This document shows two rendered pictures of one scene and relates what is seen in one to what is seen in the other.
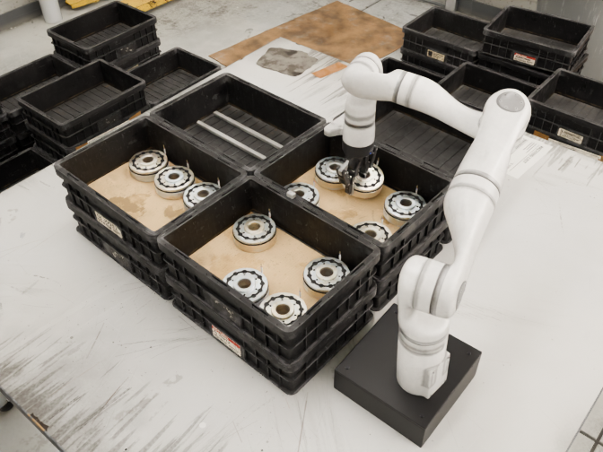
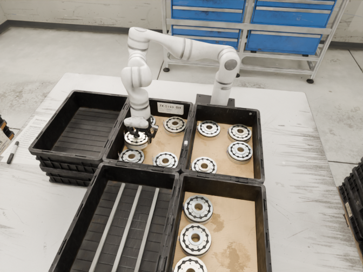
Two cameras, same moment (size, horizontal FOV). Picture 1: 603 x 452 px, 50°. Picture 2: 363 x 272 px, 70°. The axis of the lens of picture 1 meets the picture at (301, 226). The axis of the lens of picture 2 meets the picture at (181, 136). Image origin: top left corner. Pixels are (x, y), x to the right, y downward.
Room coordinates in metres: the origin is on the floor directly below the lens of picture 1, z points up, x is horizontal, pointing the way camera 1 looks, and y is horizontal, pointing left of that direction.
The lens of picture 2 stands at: (1.54, 0.58, 1.69)
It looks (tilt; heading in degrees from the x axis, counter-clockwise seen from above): 47 degrees down; 236
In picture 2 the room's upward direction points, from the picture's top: 1 degrees clockwise
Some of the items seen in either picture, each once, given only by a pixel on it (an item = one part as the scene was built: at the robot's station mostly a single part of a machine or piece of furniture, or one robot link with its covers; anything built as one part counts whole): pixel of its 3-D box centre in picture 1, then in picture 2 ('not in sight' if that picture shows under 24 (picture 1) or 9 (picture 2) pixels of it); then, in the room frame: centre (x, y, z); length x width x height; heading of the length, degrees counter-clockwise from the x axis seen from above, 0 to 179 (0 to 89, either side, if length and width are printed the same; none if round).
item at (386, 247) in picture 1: (353, 181); (152, 130); (1.21, -0.13, 0.92); 0.40 x 0.30 x 0.02; 48
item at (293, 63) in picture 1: (285, 59); not in sight; (2.20, 0.05, 0.71); 0.22 x 0.19 x 0.01; 49
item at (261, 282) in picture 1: (244, 285); (240, 150); (0.94, 0.13, 0.86); 0.10 x 0.10 x 0.01
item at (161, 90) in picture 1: (170, 107); not in sight; (2.50, 0.58, 0.31); 0.40 x 0.30 x 0.34; 139
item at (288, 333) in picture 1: (267, 247); (224, 138); (0.99, 0.07, 0.92); 0.40 x 0.30 x 0.02; 48
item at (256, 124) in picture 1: (239, 135); (125, 225); (1.48, 0.17, 0.87); 0.40 x 0.30 x 0.11; 48
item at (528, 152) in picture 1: (490, 142); (36, 138); (1.66, -0.60, 0.70); 0.33 x 0.23 x 0.01; 49
